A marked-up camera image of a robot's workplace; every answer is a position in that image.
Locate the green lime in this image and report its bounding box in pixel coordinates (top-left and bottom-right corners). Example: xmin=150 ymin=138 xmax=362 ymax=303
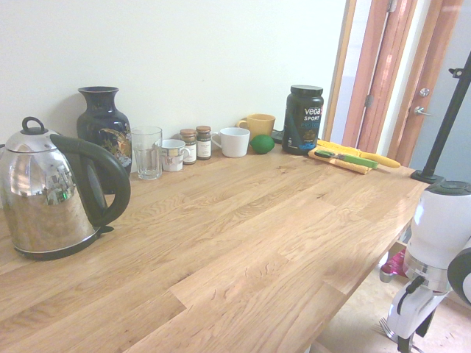
xmin=249 ymin=134 xmax=276 ymax=154

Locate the yellow cloth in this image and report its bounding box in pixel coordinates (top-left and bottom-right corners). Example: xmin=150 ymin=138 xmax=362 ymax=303
xmin=307 ymin=146 xmax=373 ymax=176
xmin=316 ymin=139 xmax=401 ymax=169

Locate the black protein powder tub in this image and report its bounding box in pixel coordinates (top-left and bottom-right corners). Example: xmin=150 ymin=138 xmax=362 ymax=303
xmin=281 ymin=85 xmax=325 ymax=156

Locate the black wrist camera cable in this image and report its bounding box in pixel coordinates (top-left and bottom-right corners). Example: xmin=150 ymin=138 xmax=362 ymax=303
xmin=396 ymin=275 xmax=426 ymax=315

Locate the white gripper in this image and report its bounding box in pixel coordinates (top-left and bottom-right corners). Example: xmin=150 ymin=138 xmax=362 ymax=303
xmin=386 ymin=281 xmax=448 ymax=353

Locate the small patterned white cup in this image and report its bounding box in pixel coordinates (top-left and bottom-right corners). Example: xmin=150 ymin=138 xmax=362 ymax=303
xmin=160 ymin=139 xmax=192 ymax=173

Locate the plain white mug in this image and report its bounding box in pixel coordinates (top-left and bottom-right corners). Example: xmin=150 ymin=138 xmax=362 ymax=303
xmin=210 ymin=126 xmax=252 ymax=159

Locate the spice jar with copper lid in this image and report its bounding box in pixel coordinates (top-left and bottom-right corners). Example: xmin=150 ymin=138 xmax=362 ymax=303
xmin=195 ymin=125 xmax=213 ymax=161
xmin=179 ymin=128 xmax=198 ymax=165

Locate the stainless steel electric kettle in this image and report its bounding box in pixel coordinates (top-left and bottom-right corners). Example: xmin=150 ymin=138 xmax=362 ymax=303
xmin=0 ymin=116 xmax=132 ymax=254

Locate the dark blue painted vase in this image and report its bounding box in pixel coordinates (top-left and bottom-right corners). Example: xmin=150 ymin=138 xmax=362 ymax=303
xmin=76 ymin=86 xmax=132 ymax=195

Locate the green handled knife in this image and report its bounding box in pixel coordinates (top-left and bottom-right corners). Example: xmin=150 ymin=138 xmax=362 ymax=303
xmin=314 ymin=149 xmax=380 ymax=170

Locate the black kettle power base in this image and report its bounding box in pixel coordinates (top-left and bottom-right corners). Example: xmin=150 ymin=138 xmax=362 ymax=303
xmin=13 ymin=224 xmax=115 ymax=262

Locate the clear drinking glass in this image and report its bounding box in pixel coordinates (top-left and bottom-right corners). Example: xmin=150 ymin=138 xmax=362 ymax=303
xmin=130 ymin=126 xmax=163 ymax=181

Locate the black camera stand with clamp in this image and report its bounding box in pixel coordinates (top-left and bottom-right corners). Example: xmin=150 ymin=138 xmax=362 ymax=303
xmin=411 ymin=51 xmax=471 ymax=185

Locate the grey blue door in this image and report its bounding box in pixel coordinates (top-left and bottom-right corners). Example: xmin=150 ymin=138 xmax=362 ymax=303
xmin=408 ymin=10 xmax=471 ymax=174

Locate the silver metal fork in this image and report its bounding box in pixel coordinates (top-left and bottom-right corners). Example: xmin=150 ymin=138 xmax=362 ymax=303
xmin=378 ymin=318 xmax=425 ymax=353

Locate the pink and white wrist camera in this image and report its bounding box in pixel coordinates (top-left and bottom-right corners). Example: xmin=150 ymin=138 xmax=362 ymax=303
xmin=380 ymin=252 xmax=408 ymax=283

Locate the yellow mug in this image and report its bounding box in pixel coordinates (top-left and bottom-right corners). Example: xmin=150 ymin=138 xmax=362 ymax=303
xmin=235 ymin=113 xmax=277 ymax=139

